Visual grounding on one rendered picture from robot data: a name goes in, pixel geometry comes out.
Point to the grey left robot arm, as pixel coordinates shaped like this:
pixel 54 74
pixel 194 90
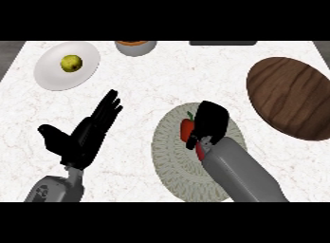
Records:
pixel 55 186

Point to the round woven beige placemat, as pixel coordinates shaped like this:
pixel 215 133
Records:
pixel 176 158

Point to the yellow-green fruit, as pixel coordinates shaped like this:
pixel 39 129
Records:
pixel 70 63

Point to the brown wooden bowl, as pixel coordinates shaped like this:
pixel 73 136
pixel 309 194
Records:
pixel 296 98

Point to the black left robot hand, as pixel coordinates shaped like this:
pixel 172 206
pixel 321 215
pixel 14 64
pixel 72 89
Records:
pixel 85 133

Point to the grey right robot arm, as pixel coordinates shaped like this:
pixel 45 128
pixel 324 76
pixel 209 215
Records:
pixel 240 172

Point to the white plate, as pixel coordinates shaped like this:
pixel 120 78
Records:
pixel 64 69

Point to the red bell pepper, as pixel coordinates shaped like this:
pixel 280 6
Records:
pixel 187 128

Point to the grey cup with orange content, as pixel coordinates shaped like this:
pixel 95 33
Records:
pixel 134 47

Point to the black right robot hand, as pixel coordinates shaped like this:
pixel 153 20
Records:
pixel 210 121

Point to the dark grey flat object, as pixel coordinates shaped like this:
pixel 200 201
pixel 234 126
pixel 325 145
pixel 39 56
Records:
pixel 222 42

